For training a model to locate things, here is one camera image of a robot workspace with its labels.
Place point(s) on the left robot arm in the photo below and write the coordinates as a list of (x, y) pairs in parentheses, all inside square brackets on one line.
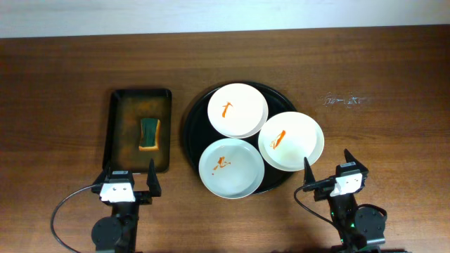
[(118, 232)]

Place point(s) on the pale blue plate front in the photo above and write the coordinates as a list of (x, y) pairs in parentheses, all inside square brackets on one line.
[(231, 168)]

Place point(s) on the white plate top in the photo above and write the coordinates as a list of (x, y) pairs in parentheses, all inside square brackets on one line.
[(237, 110)]

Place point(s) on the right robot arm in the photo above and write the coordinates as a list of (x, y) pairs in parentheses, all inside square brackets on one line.
[(360, 227)]

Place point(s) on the white plate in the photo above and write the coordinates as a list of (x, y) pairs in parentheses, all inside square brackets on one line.
[(237, 110), (286, 139)]

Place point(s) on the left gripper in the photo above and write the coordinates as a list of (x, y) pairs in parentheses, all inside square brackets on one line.
[(141, 197)]

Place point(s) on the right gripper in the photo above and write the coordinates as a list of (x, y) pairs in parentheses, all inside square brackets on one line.
[(324, 193)]

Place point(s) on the rectangular black tray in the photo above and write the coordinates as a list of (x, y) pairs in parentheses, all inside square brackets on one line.
[(124, 144)]

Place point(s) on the green and orange sponge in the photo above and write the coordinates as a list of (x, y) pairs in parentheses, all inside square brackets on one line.
[(150, 134)]

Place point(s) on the round black tray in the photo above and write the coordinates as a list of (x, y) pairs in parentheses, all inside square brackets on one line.
[(198, 133)]

